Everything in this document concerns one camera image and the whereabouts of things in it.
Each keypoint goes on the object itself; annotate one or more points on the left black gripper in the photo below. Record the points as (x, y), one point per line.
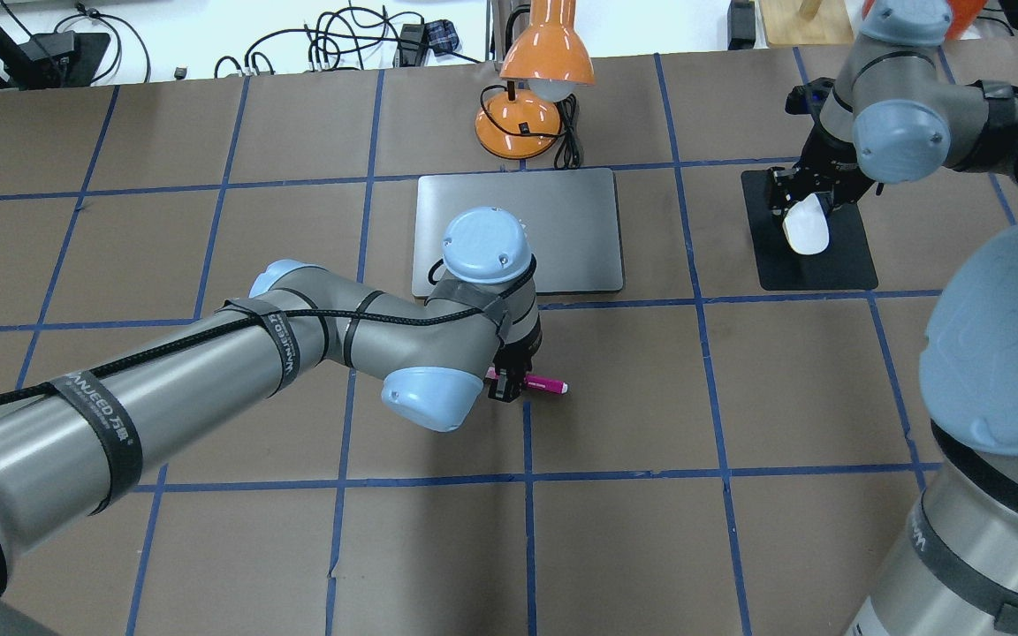
(524, 347)

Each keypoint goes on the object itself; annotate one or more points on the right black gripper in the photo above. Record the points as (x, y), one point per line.
(830, 159)

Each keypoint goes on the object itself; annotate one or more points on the pink marker pen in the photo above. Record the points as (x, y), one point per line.
(532, 382)

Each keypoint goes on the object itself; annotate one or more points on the white computer mouse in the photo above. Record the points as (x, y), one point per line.
(805, 227)

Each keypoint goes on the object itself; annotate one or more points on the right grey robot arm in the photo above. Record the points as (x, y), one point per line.
(888, 119)

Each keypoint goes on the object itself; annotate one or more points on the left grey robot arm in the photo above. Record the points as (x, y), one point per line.
(73, 445)

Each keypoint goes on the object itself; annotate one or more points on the black mousepad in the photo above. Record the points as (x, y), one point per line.
(847, 264)

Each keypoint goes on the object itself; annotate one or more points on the silver laptop notebook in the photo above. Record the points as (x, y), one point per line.
(562, 225)

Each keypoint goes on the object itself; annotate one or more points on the wooden board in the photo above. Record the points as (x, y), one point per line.
(788, 24)

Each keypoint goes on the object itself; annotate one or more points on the orange desk lamp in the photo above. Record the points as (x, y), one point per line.
(541, 61)

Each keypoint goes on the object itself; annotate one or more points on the black power adapter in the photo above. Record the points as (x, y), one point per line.
(412, 46)

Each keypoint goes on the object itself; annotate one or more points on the black stand base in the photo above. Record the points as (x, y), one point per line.
(60, 58)

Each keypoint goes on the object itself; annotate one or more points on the black cable bundle background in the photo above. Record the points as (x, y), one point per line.
(351, 38)

